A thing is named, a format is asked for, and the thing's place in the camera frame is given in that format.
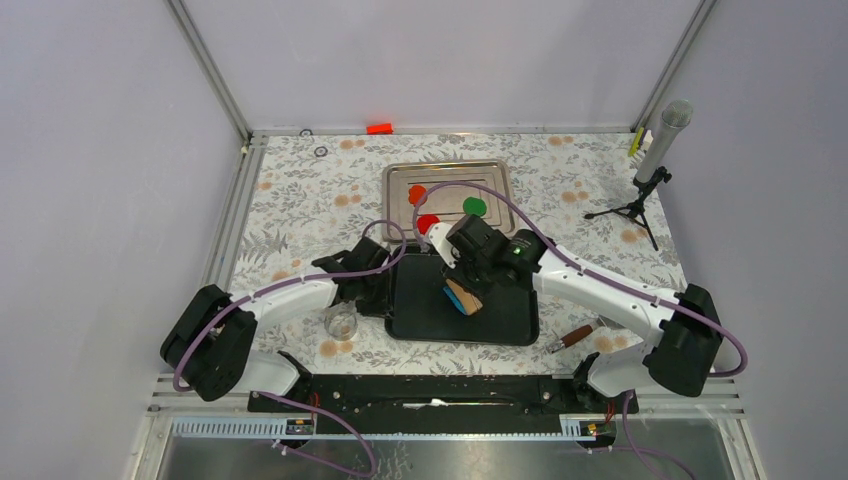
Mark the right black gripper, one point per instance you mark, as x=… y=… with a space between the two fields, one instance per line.
x=458 y=274

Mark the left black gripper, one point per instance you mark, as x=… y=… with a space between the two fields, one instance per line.
x=383 y=305

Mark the wooden dough roller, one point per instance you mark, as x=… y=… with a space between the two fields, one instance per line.
x=471 y=303

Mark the blue dough piece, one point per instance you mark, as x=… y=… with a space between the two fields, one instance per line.
x=455 y=300

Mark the black plastic tray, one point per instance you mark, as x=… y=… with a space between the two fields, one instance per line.
x=420 y=310

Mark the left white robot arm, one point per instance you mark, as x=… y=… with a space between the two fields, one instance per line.
x=210 y=348

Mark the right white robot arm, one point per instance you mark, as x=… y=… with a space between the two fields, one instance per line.
x=677 y=330

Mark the green dough disc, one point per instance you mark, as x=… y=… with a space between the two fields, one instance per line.
x=474 y=206

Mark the red dough disc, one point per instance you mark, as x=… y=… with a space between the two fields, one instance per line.
x=425 y=222

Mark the orange dough disc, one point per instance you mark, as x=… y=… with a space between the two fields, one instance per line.
x=416 y=193

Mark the small glass bowl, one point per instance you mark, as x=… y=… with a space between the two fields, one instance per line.
x=341 y=325

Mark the silver metal tray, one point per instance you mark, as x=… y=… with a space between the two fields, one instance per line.
x=446 y=203

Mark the floral tablecloth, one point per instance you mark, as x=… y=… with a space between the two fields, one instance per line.
x=314 y=196

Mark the orange block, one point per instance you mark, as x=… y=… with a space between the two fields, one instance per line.
x=380 y=129

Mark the yellow marker pen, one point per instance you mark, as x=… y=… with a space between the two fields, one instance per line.
x=637 y=142

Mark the grey microphone on tripod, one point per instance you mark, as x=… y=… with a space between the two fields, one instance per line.
x=651 y=173

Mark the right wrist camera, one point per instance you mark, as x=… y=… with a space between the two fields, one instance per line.
x=437 y=236

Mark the brown handled tool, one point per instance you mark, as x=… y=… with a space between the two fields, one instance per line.
x=573 y=337

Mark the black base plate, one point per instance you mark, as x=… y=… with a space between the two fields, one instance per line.
x=432 y=405

